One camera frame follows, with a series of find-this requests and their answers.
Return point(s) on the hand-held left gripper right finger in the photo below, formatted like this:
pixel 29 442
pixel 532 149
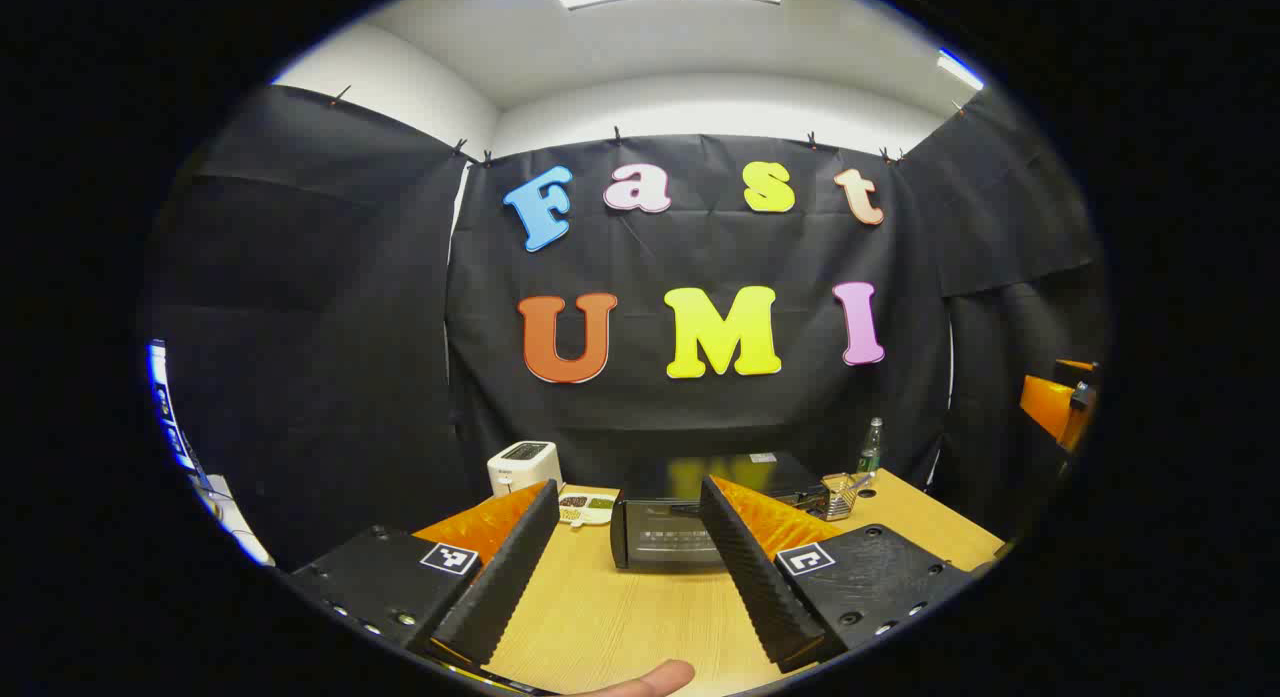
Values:
pixel 755 577

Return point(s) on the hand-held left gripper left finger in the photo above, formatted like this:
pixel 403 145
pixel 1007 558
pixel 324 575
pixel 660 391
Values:
pixel 500 577

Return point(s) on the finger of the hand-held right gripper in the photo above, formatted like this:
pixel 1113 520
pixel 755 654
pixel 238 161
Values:
pixel 1048 402

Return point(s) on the black electric oven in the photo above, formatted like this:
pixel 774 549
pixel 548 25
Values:
pixel 660 537

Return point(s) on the white toaster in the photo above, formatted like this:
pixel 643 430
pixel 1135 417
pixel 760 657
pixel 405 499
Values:
pixel 520 467

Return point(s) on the white divided snack dish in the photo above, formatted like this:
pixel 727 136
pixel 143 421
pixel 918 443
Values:
pixel 590 505

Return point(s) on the green label water bottle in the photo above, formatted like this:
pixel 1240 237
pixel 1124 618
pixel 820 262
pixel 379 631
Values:
pixel 871 452

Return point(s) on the small ceiling light panel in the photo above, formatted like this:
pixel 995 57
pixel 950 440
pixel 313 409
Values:
pixel 960 69

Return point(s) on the white and blue screen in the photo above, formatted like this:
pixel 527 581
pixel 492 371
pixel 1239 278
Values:
pixel 160 397

